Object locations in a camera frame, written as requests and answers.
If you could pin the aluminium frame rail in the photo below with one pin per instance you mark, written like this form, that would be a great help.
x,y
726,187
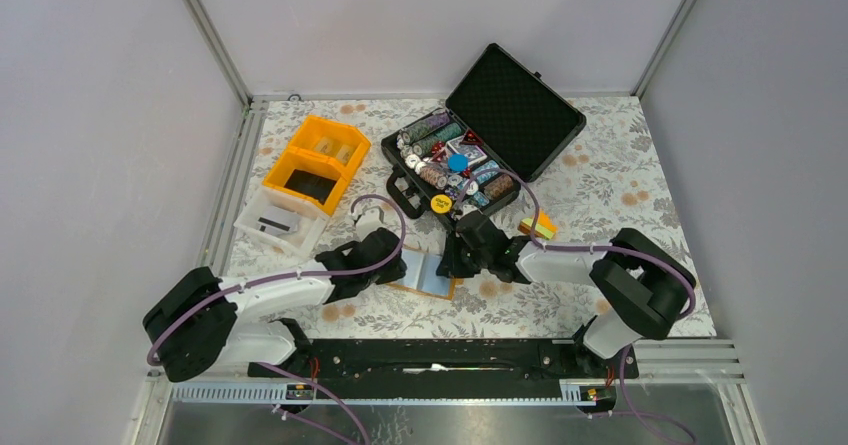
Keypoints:
x,y
216,245

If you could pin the clear plastic card bin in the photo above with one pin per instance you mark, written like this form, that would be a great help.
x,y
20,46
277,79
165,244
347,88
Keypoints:
x,y
269,202

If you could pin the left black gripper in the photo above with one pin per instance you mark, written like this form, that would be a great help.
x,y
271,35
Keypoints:
x,y
393,273

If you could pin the yellow divided plastic bin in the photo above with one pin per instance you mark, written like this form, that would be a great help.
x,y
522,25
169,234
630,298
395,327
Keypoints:
x,y
319,162

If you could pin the playing card deck box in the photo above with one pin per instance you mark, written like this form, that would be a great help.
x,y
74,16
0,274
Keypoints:
x,y
473,152

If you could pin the orange sticky note block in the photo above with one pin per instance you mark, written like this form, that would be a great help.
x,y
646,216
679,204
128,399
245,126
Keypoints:
x,y
542,226

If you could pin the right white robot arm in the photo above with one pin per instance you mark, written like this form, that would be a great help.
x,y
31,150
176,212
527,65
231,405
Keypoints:
x,y
646,289

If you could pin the white magnetic stripe card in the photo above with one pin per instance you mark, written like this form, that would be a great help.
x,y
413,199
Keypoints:
x,y
278,225

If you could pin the black poker chip case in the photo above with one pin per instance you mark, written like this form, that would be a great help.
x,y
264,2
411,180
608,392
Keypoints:
x,y
519,121

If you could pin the orange card holder wallet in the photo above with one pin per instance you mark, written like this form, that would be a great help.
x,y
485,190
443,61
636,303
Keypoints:
x,y
421,276

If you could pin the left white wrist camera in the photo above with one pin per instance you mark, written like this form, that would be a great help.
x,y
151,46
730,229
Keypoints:
x,y
368,220

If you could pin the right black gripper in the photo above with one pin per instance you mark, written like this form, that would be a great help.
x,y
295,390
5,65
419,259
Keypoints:
x,y
449,265

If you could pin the blue round chip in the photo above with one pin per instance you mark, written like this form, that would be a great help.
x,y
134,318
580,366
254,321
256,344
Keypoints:
x,y
457,163

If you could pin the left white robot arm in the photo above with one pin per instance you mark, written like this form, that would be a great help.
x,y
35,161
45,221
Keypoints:
x,y
205,320

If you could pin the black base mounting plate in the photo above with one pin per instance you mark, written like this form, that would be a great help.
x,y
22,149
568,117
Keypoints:
x,y
452,369

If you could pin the yellow round dealer button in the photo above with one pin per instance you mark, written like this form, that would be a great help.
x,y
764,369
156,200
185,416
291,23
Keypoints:
x,y
441,204

